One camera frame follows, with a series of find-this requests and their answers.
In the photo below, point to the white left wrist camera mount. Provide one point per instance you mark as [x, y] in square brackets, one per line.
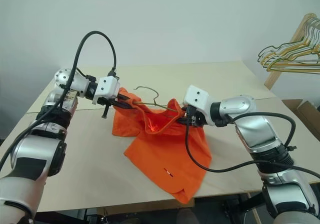
[107, 86]

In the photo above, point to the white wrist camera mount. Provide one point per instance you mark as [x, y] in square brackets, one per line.
[197, 97]
[107, 86]

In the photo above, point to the dark rounded shape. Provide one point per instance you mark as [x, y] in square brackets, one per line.
[188, 216]

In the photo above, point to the wooden beam under table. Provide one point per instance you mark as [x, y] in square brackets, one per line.
[120, 209]

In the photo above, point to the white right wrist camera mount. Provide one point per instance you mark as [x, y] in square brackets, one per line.
[197, 97]

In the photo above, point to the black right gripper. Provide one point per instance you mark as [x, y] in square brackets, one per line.
[196, 119]

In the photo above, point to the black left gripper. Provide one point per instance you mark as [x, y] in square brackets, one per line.
[106, 101]

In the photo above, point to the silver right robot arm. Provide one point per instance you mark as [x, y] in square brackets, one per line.
[260, 131]

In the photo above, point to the wooden hanger rack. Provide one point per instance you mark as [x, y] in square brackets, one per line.
[276, 72]

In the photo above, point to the orange shorts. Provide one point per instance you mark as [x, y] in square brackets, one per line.
[172, 156]

